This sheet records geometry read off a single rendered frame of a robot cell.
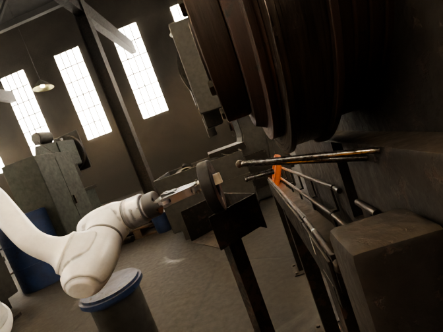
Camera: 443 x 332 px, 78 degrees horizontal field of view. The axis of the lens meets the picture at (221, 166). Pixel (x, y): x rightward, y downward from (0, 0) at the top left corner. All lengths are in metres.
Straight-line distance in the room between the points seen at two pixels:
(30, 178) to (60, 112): 8.83
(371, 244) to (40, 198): 3.87
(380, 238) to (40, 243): 0.69
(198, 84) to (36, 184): 2.31
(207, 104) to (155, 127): 7.99
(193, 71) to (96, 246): 2.66
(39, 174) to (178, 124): 7.49
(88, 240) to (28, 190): 3.35
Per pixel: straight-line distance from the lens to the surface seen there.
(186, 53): 3.25
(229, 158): 2.92
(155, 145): 11.05
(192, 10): 0.44
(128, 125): 7.47
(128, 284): 1.53
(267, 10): 0.34
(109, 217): 0.82
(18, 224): 0.82
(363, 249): 0.32
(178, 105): 10.83
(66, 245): 0.75
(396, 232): 0.34
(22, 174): 4.08
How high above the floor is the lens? 0.95
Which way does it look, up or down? 6 degrees down
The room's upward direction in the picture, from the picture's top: 20 degrees counter-clockwise
